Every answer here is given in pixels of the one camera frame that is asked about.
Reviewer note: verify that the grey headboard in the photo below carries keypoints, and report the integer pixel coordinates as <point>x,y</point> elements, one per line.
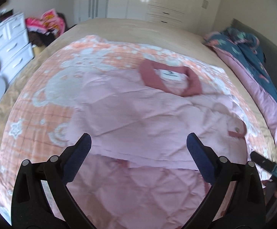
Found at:
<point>268,47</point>

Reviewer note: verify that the white bedroom door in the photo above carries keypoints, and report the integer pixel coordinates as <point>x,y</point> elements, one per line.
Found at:
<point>91,9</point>

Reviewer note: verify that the beige bed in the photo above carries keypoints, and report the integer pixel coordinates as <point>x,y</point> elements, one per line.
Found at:
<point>138,32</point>

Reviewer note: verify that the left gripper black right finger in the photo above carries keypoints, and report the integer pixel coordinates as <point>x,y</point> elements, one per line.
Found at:
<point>235,199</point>

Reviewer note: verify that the white drawer chest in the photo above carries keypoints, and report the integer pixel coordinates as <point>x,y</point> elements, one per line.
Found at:
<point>15,49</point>

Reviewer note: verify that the pink quilted jacket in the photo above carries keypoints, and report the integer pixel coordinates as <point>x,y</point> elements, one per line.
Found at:
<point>139,173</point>

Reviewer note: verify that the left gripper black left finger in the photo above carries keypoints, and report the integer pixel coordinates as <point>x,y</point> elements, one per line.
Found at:
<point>30,207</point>

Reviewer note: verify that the pink yellow clothes pile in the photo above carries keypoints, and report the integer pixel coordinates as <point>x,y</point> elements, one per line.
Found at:
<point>50,22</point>

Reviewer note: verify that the blue pink floral quilt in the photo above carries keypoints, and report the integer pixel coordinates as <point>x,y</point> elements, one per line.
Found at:
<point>242,53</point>

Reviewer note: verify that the orange white patterned blanket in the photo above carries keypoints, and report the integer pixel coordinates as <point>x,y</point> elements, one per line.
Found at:
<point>35,125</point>

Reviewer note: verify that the white glossy wardrobe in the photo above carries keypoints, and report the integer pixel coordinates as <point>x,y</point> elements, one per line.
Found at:
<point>196,16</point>

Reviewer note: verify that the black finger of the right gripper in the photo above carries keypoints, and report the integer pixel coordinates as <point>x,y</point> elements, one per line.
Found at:
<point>264,163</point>

